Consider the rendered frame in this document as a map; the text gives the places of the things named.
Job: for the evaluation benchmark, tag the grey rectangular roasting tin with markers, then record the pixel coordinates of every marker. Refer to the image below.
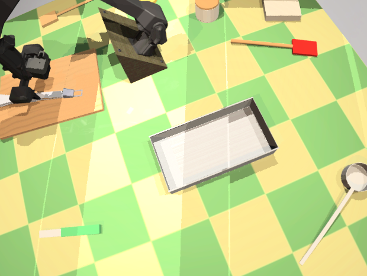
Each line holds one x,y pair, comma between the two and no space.
212,145

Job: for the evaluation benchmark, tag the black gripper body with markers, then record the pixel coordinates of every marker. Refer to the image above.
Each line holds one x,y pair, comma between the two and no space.
22,93

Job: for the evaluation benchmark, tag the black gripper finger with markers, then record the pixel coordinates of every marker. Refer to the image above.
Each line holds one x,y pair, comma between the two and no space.
35,96

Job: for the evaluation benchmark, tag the red spatula with orange handle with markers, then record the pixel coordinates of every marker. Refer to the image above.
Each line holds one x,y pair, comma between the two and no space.
301,47

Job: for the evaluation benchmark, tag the beige cylinder with orange top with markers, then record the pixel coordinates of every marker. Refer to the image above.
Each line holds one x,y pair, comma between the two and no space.
207,11

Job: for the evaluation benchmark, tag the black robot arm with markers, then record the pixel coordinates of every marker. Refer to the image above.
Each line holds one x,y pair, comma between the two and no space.
149,17

